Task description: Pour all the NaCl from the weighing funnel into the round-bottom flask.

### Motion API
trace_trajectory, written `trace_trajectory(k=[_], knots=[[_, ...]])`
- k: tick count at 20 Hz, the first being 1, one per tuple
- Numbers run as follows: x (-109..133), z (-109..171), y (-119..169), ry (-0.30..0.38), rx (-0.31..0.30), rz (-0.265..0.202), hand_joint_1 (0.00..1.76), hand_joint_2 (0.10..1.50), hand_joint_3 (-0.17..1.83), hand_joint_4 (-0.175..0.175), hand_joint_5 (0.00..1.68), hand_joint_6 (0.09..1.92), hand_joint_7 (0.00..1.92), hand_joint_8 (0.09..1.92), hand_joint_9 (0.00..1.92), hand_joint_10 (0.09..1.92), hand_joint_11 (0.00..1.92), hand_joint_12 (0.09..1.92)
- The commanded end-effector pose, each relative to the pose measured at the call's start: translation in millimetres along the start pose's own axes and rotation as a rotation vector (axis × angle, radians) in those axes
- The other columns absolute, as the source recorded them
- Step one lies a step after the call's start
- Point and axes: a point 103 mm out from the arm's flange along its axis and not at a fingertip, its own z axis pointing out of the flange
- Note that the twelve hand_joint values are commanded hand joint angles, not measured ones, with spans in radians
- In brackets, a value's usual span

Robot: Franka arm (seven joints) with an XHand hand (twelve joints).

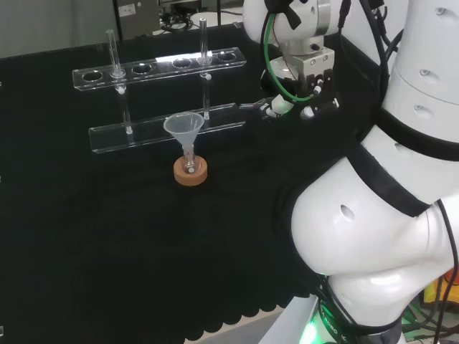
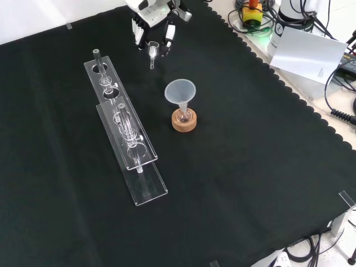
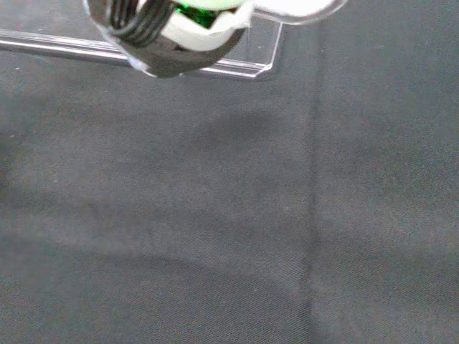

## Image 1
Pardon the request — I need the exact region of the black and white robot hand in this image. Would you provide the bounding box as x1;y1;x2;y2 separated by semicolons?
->
247;59;318;123

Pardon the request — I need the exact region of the translucent plastic funnel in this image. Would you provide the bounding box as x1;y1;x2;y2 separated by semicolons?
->
163;113;205;156

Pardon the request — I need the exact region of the small glass round-bottom flask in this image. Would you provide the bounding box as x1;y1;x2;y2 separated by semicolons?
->
181;145;199;176

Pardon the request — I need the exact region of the clear acrylic funnel stand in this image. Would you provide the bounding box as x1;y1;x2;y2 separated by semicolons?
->
72;16;248;155

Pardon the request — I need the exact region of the grey equipment box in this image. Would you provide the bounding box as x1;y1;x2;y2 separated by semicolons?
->
113;0;162;40

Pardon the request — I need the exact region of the black bench cloth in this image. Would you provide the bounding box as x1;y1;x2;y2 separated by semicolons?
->
0;10;390;342

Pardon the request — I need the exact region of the yellow stop button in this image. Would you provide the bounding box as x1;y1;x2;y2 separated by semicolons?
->
422;270;459;305

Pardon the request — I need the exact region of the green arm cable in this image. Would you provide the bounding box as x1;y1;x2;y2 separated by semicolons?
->
262;10;318;104

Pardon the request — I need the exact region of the cork ring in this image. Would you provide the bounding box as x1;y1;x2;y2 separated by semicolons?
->
173;156;209;187

